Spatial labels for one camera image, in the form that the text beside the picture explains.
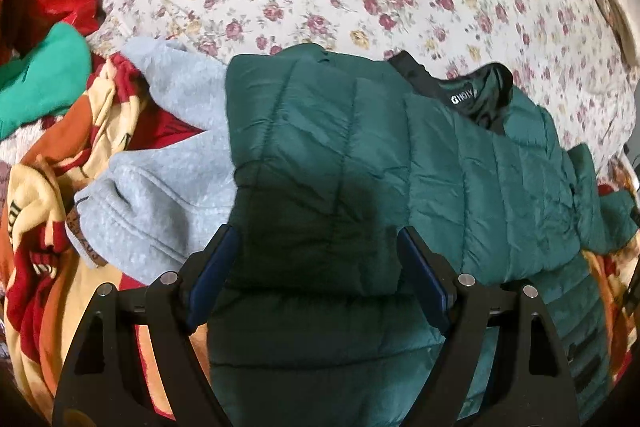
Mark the bright green garment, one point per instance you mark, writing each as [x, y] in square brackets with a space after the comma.
[40, 82]

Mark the dark green puffer jacket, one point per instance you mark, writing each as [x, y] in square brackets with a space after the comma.
[350, 132]

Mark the grey fleece sweatshirt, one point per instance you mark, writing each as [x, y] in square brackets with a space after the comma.
[165, 187]

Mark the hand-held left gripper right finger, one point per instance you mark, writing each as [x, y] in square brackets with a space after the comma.
[426, 279]

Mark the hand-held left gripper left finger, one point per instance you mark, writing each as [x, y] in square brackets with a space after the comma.
[212, 277]

